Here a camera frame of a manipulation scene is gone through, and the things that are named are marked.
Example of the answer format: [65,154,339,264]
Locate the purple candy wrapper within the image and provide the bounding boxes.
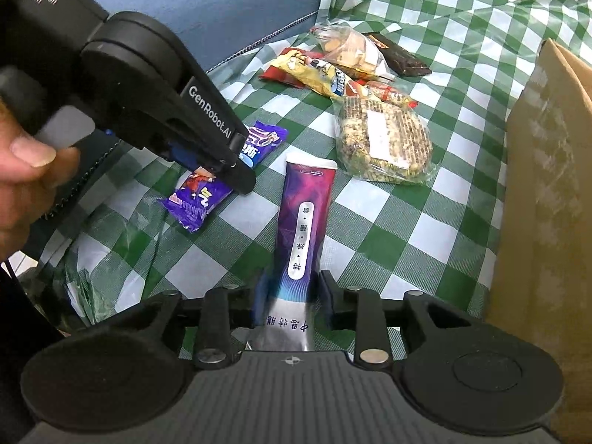
[159,121,288,233]

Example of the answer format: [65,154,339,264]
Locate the red packet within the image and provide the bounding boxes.
[259,47,324,88]

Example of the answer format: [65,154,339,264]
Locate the yellow cartoon snack packet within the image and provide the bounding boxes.
[270,49,364,99]

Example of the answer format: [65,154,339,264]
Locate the dark chocolate bar wrapper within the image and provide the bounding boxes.
[365,32,431,77]

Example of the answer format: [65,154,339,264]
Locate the green white checkered cloth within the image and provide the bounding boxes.
[39,0,591,324]

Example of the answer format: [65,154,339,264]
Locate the brown cardboard box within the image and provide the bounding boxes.
[487,39,591,443]

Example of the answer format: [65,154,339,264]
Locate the red peanut bar wrapper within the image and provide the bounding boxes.
[357,79,418,109]

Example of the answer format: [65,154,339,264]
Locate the person left hand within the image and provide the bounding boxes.
[0,106,80,260]

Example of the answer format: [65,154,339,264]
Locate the clear bag seed crackers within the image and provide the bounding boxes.
[335,96,437,185]

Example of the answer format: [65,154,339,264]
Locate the purple tube snack packet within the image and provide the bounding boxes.
[246,157,337,352]

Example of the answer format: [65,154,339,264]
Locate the clear bag round biscuits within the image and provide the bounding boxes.
[310,24,395,81]

